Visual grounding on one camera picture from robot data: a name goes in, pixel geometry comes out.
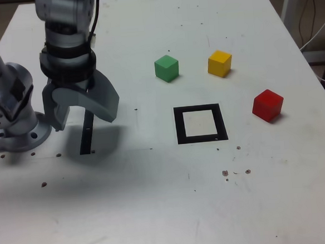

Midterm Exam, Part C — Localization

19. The green cube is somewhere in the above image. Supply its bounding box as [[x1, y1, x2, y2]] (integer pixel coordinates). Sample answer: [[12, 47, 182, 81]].
[[154, 53, 180, 85]]

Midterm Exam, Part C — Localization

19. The black tape strip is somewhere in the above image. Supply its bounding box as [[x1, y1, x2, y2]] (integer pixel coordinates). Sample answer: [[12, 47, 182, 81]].
[[77, 109, 97, 155]]

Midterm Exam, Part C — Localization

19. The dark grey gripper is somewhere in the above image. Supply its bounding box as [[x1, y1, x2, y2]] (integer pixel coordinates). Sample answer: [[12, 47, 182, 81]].
[[40, 66, 123, 134]]

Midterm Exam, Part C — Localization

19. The white table leg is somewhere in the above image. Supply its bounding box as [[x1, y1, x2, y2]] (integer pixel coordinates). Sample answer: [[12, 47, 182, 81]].
[[279, 0, 298, 28]]

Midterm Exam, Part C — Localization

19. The red cube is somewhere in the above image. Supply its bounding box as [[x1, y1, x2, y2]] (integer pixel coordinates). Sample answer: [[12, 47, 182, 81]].
[[250, 88, 285, 124]]

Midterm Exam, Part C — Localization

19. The black tape square outline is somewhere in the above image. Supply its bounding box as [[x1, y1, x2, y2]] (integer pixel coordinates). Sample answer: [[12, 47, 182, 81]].
[[173, 103, 229, 145]]

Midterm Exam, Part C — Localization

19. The yellow cube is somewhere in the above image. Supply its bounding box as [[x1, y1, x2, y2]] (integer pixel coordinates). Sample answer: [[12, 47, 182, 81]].
[[206, 48, 234, 79]]

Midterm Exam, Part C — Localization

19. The thin black hanging cable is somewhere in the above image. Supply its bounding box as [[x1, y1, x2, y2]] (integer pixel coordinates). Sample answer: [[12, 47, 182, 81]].
[[296, 0, 319, 44]]

